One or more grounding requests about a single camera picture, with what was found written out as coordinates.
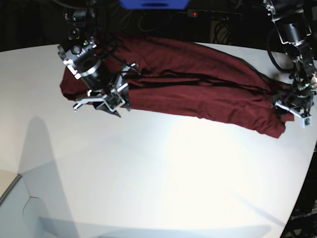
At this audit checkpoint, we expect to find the black power strip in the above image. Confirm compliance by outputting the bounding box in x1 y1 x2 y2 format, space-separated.
187 9 242 21

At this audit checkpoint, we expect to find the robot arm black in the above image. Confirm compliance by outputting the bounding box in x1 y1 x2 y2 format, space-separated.
56 0 141 117
263 0 317 125

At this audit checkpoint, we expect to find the dark red t-shirt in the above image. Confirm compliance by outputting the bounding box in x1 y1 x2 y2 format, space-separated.
59 35 295 139

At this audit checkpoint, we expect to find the blue box at top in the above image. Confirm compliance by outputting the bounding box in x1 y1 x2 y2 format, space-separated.
120 0 189 10

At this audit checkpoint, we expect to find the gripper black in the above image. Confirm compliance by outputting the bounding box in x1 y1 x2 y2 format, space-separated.
57 41 141 117
271 85 317 118

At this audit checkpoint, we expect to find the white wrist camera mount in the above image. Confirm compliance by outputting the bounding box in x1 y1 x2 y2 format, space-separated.
300 116 312 128
104 91 125 112

